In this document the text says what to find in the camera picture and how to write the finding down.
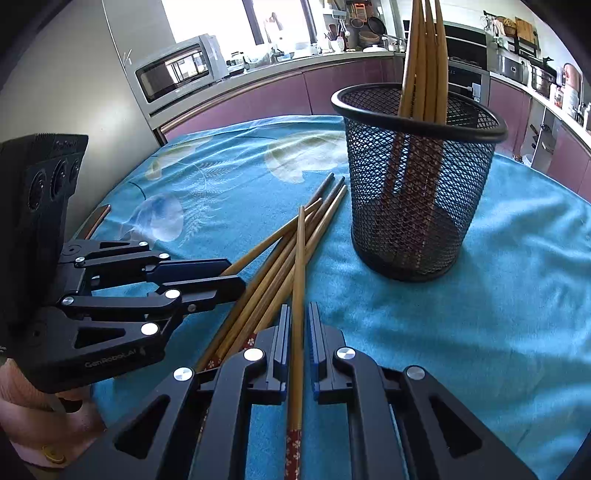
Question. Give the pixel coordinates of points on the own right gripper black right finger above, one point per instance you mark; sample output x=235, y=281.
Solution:
x=403, y=424

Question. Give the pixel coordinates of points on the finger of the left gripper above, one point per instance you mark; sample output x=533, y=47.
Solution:
x=185, y=270
x=203, y=292

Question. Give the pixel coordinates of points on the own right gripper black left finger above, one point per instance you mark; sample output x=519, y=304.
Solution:
x=194, y=425

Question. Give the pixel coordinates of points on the bamboo chopstick red floral end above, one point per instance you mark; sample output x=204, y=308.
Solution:
x=295, y=394

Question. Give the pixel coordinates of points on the bamboo chopstick pile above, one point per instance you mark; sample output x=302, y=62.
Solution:
x=279, y=279

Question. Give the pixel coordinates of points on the purple kitchen cabinets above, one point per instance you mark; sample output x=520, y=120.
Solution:
x=560, y=147

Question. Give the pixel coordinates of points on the person's left hand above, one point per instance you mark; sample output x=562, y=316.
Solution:
x=47, y=430

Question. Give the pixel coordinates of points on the brown chair back edge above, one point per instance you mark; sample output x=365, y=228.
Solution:
x=94, y=221

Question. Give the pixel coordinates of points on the blue printed tablecloth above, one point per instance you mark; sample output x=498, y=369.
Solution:
x=506, y=330

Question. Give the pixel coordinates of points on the silver microwave oven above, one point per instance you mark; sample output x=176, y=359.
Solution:
x=169, y=75

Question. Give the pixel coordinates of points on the black mesh utensil holder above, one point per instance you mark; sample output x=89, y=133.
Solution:
x=470, y=136

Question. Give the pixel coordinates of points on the black frying pan hanging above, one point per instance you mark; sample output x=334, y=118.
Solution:
x=377, y=26

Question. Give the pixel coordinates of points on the black built-in oven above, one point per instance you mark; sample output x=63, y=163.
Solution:
x=468, y=61

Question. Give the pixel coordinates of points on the steel pot on counter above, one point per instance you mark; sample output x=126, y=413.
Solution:
x=542, y=78

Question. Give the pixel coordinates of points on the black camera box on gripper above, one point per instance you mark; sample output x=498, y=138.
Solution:
x=38, y=176

